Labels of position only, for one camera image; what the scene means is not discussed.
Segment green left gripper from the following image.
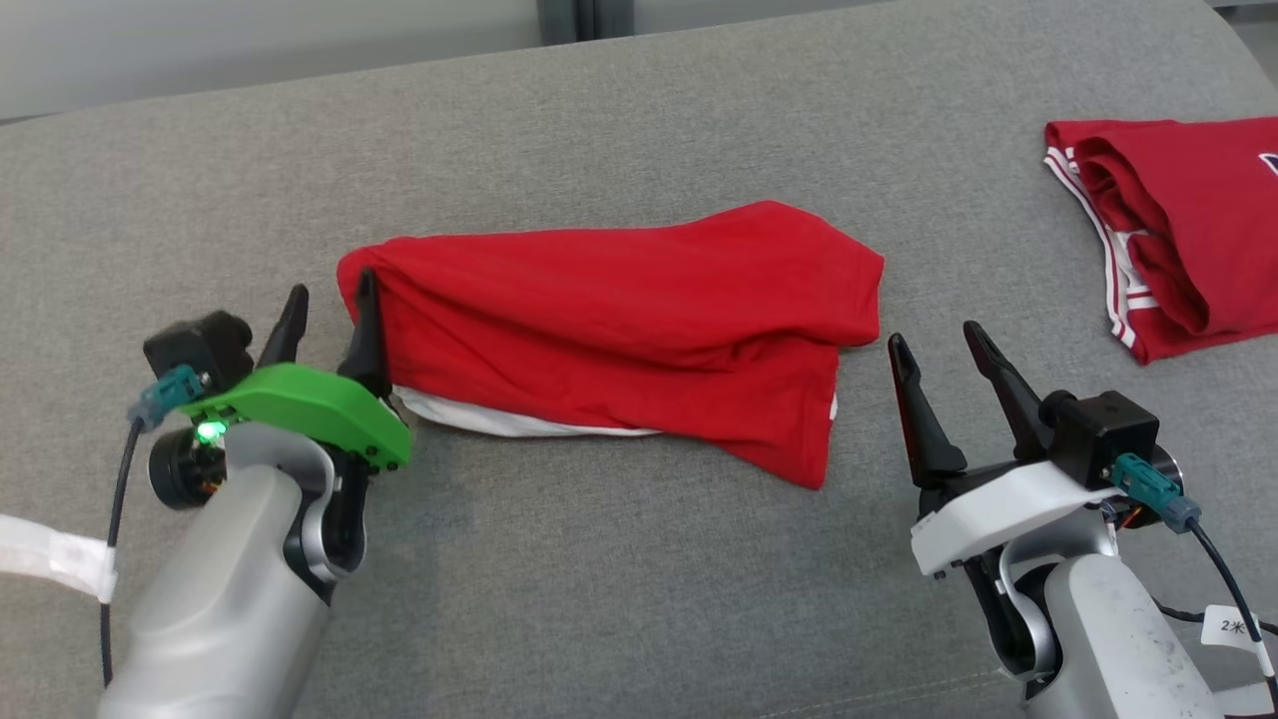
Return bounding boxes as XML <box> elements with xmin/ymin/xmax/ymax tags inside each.
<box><xmin>180</xmin><ymin>268</ymin><xmax>412</xmax><ymax>470</ymax></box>

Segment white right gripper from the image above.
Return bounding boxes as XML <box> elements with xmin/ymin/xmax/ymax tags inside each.
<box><xmin>887</xmin><ymin>322</ymin><xmax>1124</xmax><ymax>578</ymax></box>

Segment red white striped jersey shirt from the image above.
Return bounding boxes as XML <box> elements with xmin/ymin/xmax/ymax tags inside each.
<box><xmin>1044</xmin><ymin>117</ymin><xmax>1278</xmax><ymax>365</ymax></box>

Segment red shorts with white trim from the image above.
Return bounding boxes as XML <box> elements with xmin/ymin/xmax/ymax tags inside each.
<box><xmin>336</xmin><ymin>200</ymin><xmax>886</xmax><ymax>490</ymax></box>

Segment black left cable teal plug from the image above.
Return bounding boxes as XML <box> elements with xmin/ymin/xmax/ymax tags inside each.
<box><xmin>100</xmin><ymin>364</ymin><xmax>209</xmax><ymax>690</ymax></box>

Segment black cable teal plug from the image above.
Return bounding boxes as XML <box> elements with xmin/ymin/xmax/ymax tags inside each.
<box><xmin>1111</xmin><ymin>452</ymin><xmax>1278</xmax><ymax>700</ymax></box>
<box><xmin>100</xmin><ymin>364</ymin><xmax>209</xmax><ymax>690</ymax></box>

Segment black right cable teal plug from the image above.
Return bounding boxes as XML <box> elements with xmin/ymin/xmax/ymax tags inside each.
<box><xmin>1111</xmin><ymin>452</ymin><xmax>1278</xmax><ymax>700</ymax></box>

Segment white cable label tag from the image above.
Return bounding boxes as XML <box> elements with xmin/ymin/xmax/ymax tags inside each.
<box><xmin>1200</xmin><ymin>604</ymin><xmax>1277</xmax><ymax>680</ymax></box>

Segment white strap band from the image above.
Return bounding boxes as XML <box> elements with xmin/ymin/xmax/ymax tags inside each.
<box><xmin>0</xmin><ymin>512</ymin><xmax>119</xmax><ymax>603</ymax></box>

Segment grey partition post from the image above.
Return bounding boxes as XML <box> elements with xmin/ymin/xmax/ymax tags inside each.
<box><xmin>536</xmin><ymin>0</ymin><xmax>637</xmax><ymax>46</ymax></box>

